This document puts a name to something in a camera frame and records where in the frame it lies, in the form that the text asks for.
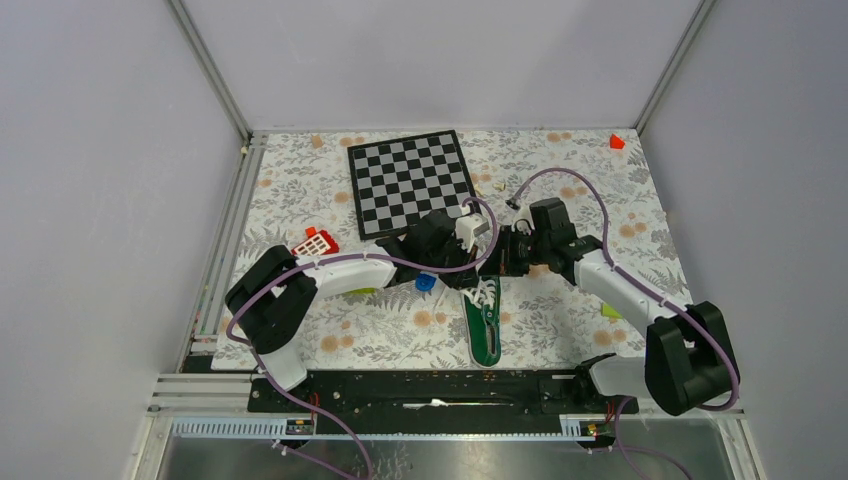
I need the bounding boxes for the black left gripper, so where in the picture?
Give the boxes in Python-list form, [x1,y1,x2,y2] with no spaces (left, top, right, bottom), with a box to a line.
[422,235,480,291]

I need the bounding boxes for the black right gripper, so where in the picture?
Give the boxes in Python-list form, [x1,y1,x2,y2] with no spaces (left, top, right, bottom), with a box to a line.
[479,225,551,277]

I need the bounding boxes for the green canvas sneaker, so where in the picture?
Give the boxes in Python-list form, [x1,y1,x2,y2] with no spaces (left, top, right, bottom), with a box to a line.
[462,276,501,368]

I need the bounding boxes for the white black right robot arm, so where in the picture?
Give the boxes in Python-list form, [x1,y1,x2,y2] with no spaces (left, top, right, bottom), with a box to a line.
[479,198,740,416]

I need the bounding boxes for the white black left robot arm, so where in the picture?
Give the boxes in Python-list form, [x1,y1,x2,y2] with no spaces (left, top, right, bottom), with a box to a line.
[225,211,490,411]

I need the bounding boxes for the floral table mat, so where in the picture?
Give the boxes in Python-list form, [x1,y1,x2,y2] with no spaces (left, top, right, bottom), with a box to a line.
[230,130,689,370]

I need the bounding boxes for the blue plastic cap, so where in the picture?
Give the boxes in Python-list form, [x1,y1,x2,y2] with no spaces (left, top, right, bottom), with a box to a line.
[415,273,437,292]

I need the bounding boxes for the small wooden piece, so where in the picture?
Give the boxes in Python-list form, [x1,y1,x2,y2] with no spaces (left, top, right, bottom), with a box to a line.
[472,182,506,197]

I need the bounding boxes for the black grey chessboard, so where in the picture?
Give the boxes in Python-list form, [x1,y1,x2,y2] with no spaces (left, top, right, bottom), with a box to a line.
[347,130,474,240]

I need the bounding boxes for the stacked colourful toy bricks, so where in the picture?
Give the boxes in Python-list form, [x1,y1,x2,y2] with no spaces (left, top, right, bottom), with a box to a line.
[345,287,378,295]

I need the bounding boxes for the lime green block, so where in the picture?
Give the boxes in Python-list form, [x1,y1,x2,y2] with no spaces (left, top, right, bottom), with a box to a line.
[601,303,623,319]

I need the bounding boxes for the red toy brick window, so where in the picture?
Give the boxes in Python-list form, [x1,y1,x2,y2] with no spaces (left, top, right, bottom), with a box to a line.
[291,227,340,256]

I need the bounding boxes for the red wedge block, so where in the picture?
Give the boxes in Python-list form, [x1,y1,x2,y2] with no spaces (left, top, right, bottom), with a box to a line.
[609,134,626,150]

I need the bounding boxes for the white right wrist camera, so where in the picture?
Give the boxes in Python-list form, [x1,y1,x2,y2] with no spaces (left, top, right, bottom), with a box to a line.
[511,206,534,235]

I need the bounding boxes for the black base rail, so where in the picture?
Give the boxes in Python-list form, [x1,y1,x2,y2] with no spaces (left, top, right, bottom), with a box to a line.
[182,357,641,437]

